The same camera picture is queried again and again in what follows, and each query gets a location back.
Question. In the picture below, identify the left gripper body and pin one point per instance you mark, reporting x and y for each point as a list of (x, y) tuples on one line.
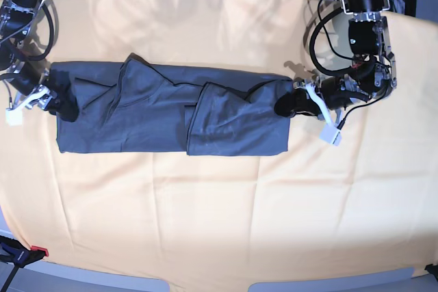
[(334, 94)]

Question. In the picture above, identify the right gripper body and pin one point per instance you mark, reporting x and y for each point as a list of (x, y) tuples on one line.
[(28, 82)]

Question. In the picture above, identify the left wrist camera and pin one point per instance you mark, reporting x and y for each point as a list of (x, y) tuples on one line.
[(331, 135)]

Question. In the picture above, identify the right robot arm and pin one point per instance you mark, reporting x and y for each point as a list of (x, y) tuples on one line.
[(17, 20)]

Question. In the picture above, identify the black clamp right corner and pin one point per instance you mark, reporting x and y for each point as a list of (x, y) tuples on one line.
[(432, 270)]

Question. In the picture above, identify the blue red bar clamp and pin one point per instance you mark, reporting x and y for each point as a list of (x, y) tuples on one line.
[(14, 252)]

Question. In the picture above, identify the grey-blue T-shirt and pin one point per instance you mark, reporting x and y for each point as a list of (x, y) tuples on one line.
[(136, 106)]

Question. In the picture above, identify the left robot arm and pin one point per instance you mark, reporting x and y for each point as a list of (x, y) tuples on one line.
[(370, 77)]

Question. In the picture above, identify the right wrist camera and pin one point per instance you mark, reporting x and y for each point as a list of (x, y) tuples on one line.
[(14, 117)]

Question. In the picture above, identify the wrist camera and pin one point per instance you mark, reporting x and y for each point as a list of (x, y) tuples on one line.
[(14, 117), (331, 135)]

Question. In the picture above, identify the yellow table cloth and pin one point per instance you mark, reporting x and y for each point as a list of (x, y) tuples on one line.
[(224, 223)]

